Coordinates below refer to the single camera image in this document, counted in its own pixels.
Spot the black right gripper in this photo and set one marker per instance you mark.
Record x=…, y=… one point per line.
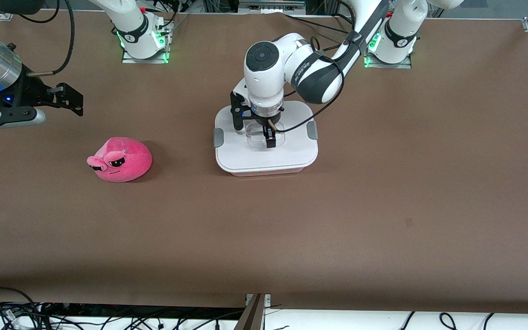
x=33, y=90

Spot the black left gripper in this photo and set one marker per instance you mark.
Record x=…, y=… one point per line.
x=269, y=134

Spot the white box lid grey latches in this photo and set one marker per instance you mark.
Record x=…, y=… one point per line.
x=264, y=158

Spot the pink plush toy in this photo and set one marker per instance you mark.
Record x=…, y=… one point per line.
x=124, y=160

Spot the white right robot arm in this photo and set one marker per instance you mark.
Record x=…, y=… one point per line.
x=133, y=27

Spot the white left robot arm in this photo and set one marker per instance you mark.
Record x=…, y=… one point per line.
x=264, y=78

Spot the pink plastic box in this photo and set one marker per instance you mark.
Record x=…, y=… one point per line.
x=264, y=174

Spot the brown table cover sheet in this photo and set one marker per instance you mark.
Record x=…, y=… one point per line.
x=264, y=238

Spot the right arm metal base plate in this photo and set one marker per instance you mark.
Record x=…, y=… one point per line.
x=129, y=58

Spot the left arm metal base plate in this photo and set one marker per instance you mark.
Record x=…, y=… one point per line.
x=387, y=65

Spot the silver metal bracket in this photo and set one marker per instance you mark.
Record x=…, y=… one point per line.
x=267, y=299

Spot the dark brown post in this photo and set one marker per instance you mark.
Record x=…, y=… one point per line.
x=252, y=318

